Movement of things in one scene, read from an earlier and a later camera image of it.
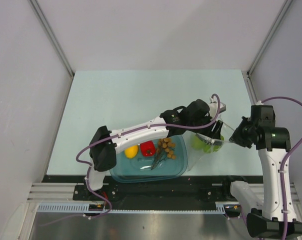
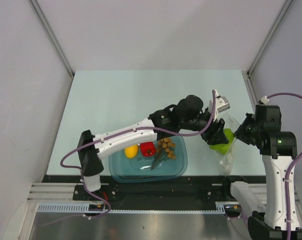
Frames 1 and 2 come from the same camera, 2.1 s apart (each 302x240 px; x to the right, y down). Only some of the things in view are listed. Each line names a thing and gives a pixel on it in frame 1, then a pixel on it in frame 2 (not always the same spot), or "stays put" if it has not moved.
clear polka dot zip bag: (197, 146) -> (226, 160)
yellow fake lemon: (131, 151) stays put
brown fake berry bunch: (165, 150) stays put
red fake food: (148, 148) stays put
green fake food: (211, 149) -> (223, 148)
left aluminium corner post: (52, 37) stays put
